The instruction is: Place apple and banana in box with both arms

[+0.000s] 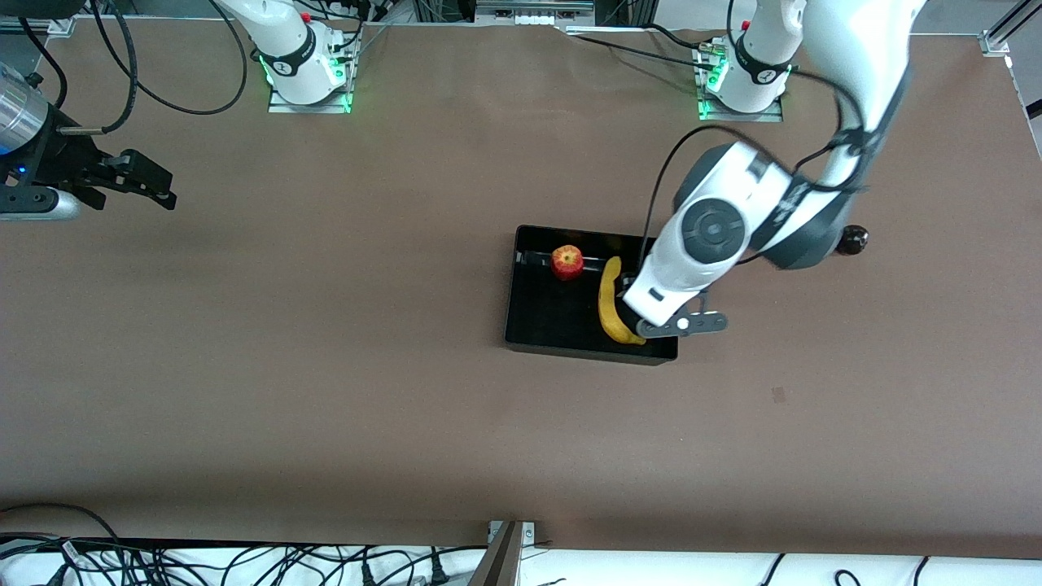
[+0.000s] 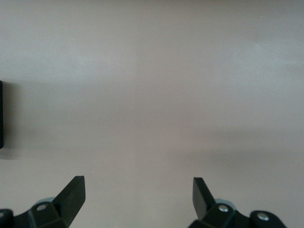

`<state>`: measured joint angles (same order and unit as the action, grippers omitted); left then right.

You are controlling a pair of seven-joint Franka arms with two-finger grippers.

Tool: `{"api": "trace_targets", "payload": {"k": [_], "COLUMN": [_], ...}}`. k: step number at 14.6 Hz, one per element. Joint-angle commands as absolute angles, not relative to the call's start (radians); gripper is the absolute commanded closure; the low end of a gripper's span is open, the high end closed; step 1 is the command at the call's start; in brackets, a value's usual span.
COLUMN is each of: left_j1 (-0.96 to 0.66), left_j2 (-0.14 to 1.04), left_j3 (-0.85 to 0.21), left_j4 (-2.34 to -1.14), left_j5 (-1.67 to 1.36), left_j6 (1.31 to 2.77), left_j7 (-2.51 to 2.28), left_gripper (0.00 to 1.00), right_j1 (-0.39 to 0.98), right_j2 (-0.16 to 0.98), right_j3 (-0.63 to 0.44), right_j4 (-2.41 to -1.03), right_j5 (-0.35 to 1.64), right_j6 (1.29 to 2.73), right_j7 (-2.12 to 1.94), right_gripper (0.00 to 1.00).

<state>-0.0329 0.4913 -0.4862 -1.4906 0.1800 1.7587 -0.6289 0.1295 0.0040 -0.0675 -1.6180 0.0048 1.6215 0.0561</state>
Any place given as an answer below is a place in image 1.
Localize yellow banana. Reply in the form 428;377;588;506
598;256;647;346

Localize black plastic box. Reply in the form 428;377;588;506
503;225;681;367

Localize brown table cover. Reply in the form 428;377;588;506
0;16;1042;558

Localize grey power strip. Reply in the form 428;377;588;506
475;0;597;28

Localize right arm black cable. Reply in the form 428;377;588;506
20;0;249;135

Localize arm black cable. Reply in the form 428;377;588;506
646;0;868;245
20;0;249;135

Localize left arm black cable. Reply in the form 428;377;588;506
646;0;868;245

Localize aluminium frame profile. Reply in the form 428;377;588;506
33;0;76;37
981;0;1042;56

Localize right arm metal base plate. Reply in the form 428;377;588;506
268;45;354;115

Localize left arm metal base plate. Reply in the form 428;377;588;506
696;41;785;123

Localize thin black base cable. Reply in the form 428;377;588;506
570;23;721;70

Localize aluminium camera post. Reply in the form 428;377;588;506
468;521;538;586

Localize tangled black cables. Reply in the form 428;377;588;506
0;503;489;586

